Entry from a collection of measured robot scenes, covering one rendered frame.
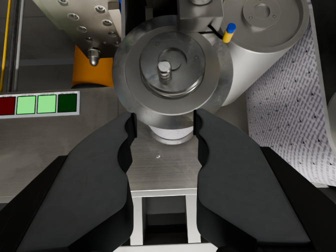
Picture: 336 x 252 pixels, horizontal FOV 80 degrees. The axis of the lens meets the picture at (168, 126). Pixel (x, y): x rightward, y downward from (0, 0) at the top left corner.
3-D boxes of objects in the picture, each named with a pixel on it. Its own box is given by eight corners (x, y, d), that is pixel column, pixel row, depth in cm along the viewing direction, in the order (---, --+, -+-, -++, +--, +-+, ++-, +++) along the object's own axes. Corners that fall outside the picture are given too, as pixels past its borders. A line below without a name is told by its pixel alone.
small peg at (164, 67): (173, 62, 20) (168, 75, 19) (173, 74, 22) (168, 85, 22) (160, 57, 20) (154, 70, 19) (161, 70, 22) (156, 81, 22)
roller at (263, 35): (302, -33, 27) (317, 51, 25) (239, 60, 52) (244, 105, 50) (211, -28, 27) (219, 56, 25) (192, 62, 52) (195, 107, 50)
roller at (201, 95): (216, 22, 25) (224, 112, 23) (194, 91, 51) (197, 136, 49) (124, 27, 25) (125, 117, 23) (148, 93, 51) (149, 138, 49)
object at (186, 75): (215, 43, 23) (191, 103, 22) (212, 52, 25) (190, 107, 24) (154, 21, 23) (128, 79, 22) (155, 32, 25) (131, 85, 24)
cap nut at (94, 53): (97, 48, 59) (97, 62, 58) (102, 54, 63) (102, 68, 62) (85, 49, 59) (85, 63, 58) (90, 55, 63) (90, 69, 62)
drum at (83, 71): (119, 44, 239) (119, 99, 228) (84, 46, 240) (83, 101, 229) (107, 19, 195) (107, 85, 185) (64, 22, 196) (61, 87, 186)
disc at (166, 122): (227, 11, 26) (239, 126, 23) (226, 13, 26) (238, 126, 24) (111, 17, 26) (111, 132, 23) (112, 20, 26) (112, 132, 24)
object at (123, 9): (123, -79, 29) (125, 40, 26) (145, 27, 52) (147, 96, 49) (120, -79, 29) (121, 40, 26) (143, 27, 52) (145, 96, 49)
